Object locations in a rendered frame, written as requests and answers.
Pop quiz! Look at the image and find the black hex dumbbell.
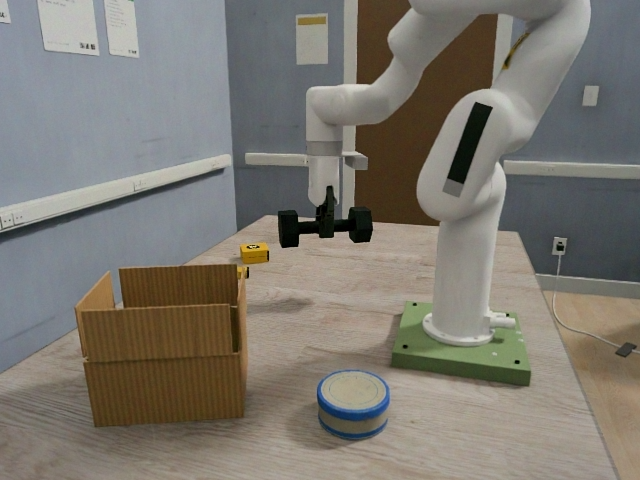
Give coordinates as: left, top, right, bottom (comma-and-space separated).
278, 206, 373, 248

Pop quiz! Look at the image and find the beige and blue round tin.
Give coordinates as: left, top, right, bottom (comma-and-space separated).
317, 370, 390, 441

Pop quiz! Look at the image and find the brown cardboard box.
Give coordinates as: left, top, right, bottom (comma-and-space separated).
74, 264, 248, 427

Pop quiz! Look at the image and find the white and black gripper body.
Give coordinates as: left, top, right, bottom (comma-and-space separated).
307, 155, 341, 207

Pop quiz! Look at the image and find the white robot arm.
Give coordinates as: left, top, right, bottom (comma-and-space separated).
306, 0, 591, 347

